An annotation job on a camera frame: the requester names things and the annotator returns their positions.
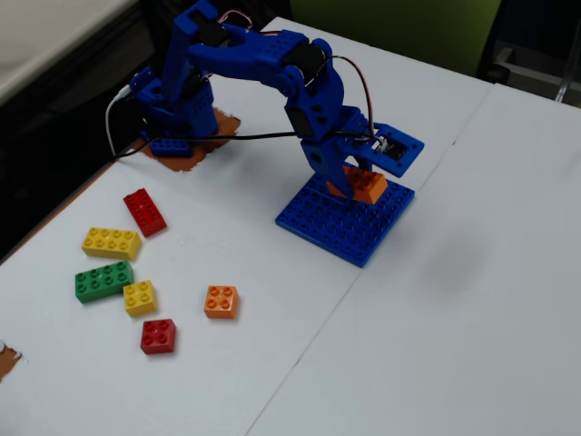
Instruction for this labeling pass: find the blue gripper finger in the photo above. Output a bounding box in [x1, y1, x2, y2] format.
[312, 155, 356, 202]
[350, 152, 380, 176]

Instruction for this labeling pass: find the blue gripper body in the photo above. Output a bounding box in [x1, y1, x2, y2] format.
[299, 104, 378, 178]

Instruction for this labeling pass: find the orange 2x4 brick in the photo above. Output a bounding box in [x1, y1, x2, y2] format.
[325, 164, 389, 206]

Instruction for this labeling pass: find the brown torn cardboard patch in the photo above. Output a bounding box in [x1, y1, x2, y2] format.
[139, 107, 242, 174]

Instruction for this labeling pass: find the blue 2x4 brick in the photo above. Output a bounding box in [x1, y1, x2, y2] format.
[149, 138, 194, 159]

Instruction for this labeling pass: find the orange 2x2 brick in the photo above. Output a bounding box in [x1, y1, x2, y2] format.
[202, 284, 241, 321]

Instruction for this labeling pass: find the red 2x4 brick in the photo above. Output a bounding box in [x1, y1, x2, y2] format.
[123, 187, 168, 239]

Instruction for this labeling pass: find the metal chair leg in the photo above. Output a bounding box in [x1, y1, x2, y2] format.
[554, 43, 581, 104]

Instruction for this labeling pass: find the yellow 2x2 brick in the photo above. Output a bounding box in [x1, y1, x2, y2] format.
[122, 279, 160, 319]

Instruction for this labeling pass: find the yellow 2x4 brick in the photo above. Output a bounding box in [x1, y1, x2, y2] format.
[81, 226, 143, 263]

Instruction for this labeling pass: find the red 2x2 brick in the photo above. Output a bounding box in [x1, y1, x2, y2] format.
[139, 318, 178, 356]

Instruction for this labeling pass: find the green 2x4 brick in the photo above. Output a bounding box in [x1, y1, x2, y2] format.
[74, 261, 135, 304]

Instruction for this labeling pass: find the white side table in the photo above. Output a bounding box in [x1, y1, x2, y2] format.
[0, 0, 138, 97]

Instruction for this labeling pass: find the blue camera mount with board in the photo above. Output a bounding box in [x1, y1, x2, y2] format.
[358, 121, 426, 179]

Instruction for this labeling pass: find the blue 8x8 base plate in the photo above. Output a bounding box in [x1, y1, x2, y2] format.
[274, 174, 417, 269]

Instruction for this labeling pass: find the red and black wire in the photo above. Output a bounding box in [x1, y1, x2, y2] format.
[327, 55, 379, 138]

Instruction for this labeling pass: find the black cable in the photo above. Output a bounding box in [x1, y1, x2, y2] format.
[112, 129, 378, 160]

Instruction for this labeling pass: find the white cable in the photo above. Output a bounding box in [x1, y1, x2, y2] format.
[104, 84, 138, 158]

